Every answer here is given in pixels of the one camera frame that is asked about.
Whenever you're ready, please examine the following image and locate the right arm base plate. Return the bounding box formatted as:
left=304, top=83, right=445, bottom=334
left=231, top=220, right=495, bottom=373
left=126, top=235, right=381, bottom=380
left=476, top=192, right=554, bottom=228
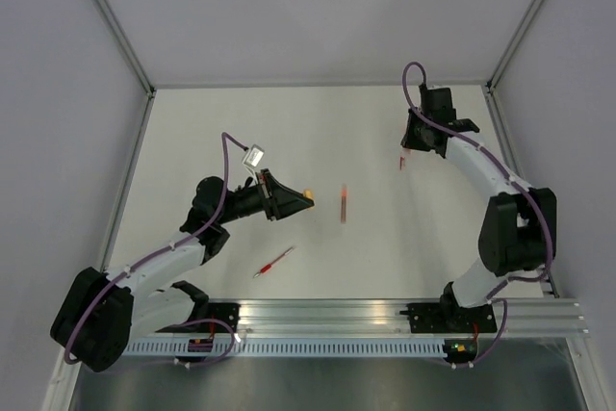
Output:
left=398, top=302, right=498, bottom=334

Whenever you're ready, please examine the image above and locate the aluminium front rail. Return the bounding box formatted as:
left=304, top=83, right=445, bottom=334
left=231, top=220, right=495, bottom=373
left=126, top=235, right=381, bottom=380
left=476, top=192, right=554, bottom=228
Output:
left=129, top=298, right=591, bottom=338

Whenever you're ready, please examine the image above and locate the table rail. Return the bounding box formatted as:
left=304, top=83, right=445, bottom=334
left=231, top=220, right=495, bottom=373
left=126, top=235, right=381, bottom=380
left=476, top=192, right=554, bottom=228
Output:
left=93, top=90, right=156, bottom=270
left=483, top=86, right=562, bottom=297

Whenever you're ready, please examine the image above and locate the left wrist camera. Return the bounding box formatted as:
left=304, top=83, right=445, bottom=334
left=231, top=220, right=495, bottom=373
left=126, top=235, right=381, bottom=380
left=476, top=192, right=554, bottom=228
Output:
left=242, top=144, right=265, bottom=176

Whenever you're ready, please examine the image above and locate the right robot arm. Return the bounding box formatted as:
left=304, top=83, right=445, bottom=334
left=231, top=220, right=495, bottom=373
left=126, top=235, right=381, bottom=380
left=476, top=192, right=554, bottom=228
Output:
left=401, top=84, right=557, bottom=333

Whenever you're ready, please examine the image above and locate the white slotted cable duct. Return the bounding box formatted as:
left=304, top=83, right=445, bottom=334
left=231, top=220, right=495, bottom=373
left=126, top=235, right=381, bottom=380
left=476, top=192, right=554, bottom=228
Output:
left=124, top=336, right=447, bottom=358

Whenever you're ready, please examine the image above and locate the frame post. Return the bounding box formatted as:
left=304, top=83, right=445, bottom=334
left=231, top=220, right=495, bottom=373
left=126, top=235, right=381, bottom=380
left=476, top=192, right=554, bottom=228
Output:
left=91, top=0, right=156, bottom=98
left=485, top=0, right=547, bottom=93

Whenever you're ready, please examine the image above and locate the left frame post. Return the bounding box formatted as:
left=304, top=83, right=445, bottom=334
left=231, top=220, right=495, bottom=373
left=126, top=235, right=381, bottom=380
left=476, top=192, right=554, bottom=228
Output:
left=91, top=0, right=156, bottom=98

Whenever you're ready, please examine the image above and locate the right frame post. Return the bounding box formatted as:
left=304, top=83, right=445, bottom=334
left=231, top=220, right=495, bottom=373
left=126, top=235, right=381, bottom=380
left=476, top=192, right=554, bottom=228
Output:
left=485, top=0, right=547, bottom=93

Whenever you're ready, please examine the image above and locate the red thin pen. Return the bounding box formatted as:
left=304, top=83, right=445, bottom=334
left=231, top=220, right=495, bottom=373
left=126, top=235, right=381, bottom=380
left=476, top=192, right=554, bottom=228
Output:
left=253, top=245, right=295, bottom=278

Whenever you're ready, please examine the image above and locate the orange highlighter pen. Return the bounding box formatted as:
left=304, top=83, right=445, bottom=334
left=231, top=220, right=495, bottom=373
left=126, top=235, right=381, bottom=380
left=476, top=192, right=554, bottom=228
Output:
left=340, top=184, right=347, bottom=224

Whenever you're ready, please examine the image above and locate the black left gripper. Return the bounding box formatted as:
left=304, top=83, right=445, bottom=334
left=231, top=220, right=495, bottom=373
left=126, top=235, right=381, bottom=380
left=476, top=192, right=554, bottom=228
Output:
left=217, top=168, right=314, bottom=224

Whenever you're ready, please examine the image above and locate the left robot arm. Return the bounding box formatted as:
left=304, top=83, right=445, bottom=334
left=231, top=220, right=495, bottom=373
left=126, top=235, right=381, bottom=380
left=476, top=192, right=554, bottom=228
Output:
left=50, top=169, right=315, bottom=372

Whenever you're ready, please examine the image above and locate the right side table rail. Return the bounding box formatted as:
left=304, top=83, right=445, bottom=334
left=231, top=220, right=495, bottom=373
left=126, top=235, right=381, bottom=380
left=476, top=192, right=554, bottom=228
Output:
left=483, top=86, right=562, bottom=297

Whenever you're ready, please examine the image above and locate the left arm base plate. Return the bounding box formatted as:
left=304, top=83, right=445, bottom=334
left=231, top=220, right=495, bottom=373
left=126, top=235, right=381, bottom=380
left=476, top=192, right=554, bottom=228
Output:
left=191, top=302, right=241, bottom=334

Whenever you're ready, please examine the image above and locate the left side table rail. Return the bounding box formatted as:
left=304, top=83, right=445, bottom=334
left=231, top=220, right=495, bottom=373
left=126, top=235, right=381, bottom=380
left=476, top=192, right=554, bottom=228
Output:
left=93, top=90, right=156, bottom=270

